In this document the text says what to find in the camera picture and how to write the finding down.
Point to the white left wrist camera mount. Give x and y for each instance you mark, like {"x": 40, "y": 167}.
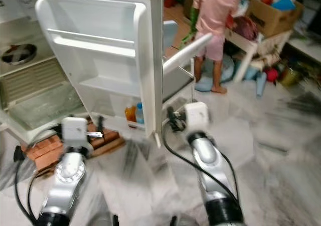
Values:
{"x": 75, "y": 131}

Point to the brown cardboard box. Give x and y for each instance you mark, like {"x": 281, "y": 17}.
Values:
{"x": 271, "y": 18}

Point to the red brick stack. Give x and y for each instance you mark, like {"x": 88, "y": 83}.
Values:
{"x": 47, "y": 151}
{"x": 113, "y": 143}

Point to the clear fridge crisper drawer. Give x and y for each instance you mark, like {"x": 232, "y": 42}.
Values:
{"x": 47, "y": 105}

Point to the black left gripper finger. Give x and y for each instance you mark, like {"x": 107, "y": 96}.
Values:
{"x": 101, "y": 124}

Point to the white grey folding chair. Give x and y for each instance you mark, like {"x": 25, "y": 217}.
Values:
{"x": 190, "y": 50}

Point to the blue plastic basin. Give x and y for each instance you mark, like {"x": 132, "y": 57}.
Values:
{"x": 226, "y": 68}

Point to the yellow-green pot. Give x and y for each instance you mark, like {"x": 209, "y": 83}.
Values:
{"x": 290, "y": 77}

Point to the child in pink clothes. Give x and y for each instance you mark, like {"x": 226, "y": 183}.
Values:
{"x": 215, "y": 5}

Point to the white bench table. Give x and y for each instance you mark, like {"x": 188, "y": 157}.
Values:
{"x": 251, "y": 43}

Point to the steel bowl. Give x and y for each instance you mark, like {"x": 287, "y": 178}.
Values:
{"x": 20, "y": 54}

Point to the maroon bag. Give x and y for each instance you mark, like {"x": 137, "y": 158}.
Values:
{"x": 247, "y": 28}

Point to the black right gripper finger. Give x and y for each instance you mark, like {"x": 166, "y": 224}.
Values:
{"x": 171, "y": 118}

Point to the silver single door fridge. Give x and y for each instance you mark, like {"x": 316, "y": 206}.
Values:
{"x": 100, "y": 45}

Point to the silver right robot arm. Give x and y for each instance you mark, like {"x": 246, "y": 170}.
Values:
{"x": 205, "y": 156}

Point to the grey robot right leg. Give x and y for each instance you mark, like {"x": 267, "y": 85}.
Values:
{"x": 178, "y": 222}

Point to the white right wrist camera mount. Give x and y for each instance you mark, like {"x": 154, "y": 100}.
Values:
{"x": 196, "y": 117}

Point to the small black plastic piece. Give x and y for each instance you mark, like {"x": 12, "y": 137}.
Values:
{"x": 19, "y": 153}

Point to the light blue bottle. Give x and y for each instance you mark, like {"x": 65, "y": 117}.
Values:
{"x": 139, "y": 114}

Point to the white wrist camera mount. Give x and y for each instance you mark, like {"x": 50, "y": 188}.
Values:
{"x": 196, "y": 117}
{"x": 75, "y": 131}

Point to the red round container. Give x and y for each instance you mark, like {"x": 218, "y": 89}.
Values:
{"x": 271, "y": 74}

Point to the grey robot leg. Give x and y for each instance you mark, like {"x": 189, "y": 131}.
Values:
{"x": 103, "y": 220}
{"x": 178, "y": 222}

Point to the blue book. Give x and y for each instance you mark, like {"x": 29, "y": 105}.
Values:
{"x": 283, "y": 4}

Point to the grey robot left leg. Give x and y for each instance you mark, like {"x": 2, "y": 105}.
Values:
{"x": 103, "y": 220}

